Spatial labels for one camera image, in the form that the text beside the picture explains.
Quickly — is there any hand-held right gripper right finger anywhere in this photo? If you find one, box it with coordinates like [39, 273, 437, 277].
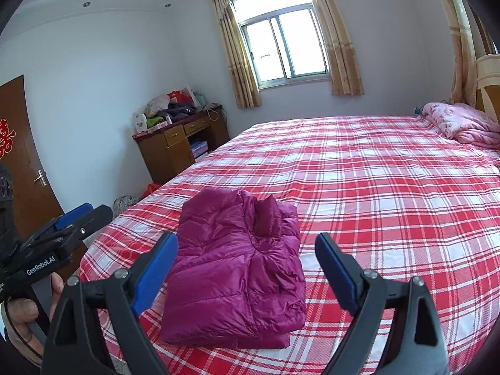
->
[314, 233, 450, 375]

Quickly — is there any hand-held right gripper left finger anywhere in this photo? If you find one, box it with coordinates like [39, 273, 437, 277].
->
[41, 232, 179, 375]

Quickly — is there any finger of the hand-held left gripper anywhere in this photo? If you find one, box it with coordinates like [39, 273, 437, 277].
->
[39, 204, 114, 258]
[27, 202, 94, 245]

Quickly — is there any magenta puffer jacket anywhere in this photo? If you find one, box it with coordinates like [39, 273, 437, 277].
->
[160, 187, 307, 349]

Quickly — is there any pile of dark clothes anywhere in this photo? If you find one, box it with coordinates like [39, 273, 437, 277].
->
[166, 102, 198, 123]

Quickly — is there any person's left hand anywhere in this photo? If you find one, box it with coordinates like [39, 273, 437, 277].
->
[7, 272, 65, 364]

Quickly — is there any patterned grey bag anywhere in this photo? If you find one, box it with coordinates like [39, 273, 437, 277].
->
[113, 195, 141, 216]

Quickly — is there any brown wooden door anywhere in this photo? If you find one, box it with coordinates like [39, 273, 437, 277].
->
[0, 74, 88, 278]

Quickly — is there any bed with red plaid sheet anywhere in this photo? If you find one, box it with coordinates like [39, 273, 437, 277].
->
[79, 115, 500, 375]

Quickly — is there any wooden desk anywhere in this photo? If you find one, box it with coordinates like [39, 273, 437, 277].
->
[132, 105, 230, 184]

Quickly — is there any white package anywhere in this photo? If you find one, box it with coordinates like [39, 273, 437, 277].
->
[132, 110, 148, 134]

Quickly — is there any red paper decoration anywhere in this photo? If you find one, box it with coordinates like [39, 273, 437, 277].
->
[0, 119, 16, 159]

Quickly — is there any pale pink cloth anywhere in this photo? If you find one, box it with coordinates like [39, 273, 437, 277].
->
[145, 94, 170, 117]

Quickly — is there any red gift bag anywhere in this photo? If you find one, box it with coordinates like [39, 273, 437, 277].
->
[167, 91, 192, 107]

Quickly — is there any pink folded blanket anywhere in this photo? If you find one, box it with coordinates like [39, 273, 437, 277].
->
[424, 102, 500, 149]

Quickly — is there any beige floral curtain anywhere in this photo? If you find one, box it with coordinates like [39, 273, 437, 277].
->
[301, 0, 366, 96]
[210, 0, 262, 109]
[432, 0, 477, 106]

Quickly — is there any small window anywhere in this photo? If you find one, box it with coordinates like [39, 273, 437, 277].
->
[230, 2, 333, 90]

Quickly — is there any wooden headboard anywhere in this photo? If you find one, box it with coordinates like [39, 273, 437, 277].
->
[474, 52, 500, 123]

